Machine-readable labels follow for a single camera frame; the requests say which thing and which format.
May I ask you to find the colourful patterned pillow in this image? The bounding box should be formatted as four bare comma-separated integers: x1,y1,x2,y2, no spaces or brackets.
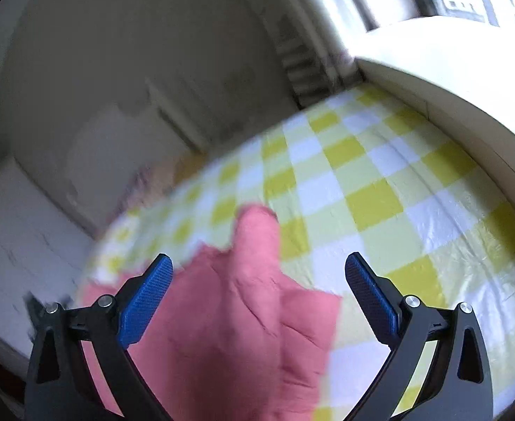
119,155,205,211

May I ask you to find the striped grey curtain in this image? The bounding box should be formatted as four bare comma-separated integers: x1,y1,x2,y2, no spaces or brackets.
247,0,368,108

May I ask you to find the pink quilted down jacket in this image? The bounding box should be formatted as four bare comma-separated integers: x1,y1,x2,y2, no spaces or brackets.
79,202,344,421

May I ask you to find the yellow white checkered bedsheet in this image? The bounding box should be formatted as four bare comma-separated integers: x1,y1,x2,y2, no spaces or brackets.
79,86,515,420

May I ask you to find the white window sill ledge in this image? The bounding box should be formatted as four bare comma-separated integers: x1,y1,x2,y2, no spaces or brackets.
354,16,515,204

